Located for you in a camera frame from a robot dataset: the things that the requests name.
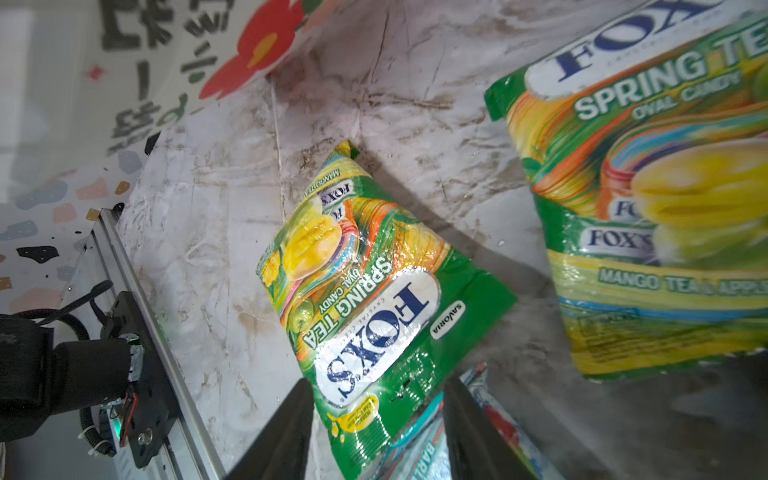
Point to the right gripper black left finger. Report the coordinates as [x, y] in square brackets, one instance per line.
[281, 449]

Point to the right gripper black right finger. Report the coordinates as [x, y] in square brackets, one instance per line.
[476, 449]

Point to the dark green snack packet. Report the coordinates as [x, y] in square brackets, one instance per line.
[422, 453]

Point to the green yellow spring tea packet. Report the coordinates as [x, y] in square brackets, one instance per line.
[377, 307]

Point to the white paper bag red flowers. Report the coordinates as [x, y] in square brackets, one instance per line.
[82, 81]

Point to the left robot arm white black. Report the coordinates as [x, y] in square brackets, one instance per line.
[41, 378]

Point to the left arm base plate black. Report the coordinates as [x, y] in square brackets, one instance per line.
[144, 416]

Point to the aluminium mounting rail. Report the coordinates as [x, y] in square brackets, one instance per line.
[188, 452]

